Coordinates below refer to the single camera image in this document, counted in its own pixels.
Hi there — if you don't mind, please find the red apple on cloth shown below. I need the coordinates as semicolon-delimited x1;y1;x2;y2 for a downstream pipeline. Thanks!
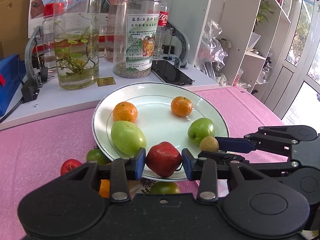
60;159;82;176

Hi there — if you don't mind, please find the round green apple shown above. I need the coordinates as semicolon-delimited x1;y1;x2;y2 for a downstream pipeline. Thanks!
188;118;214;145

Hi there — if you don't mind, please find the small mandarin orange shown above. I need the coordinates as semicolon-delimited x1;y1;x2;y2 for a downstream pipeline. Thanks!
112;101;138;123
170;96;193;117

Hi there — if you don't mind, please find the cola bottle red cap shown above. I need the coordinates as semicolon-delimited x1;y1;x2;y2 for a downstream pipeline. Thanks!
153;0;169;60

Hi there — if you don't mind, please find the white round plate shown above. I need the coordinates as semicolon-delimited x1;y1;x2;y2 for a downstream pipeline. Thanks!
92;82;230;160

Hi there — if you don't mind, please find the slim clear bottle behind jar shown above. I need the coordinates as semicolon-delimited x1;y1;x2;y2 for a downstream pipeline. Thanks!
104;0;118;62

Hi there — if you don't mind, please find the red-capped clear bottle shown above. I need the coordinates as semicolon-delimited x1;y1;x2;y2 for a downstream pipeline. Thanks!
41;3;65;72

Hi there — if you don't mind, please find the large oblong green fruit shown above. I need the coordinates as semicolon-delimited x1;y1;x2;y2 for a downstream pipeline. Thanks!
111;121;147;157

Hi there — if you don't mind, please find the pink tablecloth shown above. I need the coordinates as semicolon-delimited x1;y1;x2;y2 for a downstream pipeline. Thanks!
1;87;281;239

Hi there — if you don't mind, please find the black smartphone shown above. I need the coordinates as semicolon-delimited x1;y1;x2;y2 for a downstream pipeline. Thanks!
151;60;193;86

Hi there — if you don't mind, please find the crumpled plastic wrap on shelf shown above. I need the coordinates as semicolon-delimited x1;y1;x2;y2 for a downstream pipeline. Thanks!
195;19;228;86

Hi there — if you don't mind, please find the white shelving unit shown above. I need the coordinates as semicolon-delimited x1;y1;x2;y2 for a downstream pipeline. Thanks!
172;0;320;119

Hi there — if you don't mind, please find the large orange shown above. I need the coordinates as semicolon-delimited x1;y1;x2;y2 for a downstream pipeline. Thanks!
99;179;110;198

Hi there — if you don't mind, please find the white platform board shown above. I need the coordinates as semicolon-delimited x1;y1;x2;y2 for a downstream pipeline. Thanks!
0;55;232;131

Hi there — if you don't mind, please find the black adapter block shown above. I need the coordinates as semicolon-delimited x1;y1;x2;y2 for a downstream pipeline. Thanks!
21;80;40;103

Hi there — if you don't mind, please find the small tan longan fruit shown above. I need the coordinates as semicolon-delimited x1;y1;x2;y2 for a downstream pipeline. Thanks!
200;136;219;152

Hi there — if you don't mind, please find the dark green tangerine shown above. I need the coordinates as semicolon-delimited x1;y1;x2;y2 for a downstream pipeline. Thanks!
86;148;110;165

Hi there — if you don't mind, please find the tall glass vase with plant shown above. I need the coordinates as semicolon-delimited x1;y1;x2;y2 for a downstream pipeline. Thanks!
53;0;101;90

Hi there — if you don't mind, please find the gold warning sticker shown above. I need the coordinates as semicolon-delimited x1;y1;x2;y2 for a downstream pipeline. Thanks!
97;76;116;87

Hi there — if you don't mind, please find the clear plastic jar with label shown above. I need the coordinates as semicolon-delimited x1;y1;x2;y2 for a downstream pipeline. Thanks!
113;0;161;79

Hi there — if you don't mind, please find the cardboard box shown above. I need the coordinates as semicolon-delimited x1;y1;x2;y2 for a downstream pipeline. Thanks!
1;0;29;59

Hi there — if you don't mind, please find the red apple with stem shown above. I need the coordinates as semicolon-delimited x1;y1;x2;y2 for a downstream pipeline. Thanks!
145;141;182;178

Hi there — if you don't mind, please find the black power cable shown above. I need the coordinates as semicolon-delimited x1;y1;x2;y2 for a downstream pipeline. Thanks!
0;98;26;123

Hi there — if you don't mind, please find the blue power box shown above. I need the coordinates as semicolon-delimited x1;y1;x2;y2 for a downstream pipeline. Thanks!
0;54;26;116

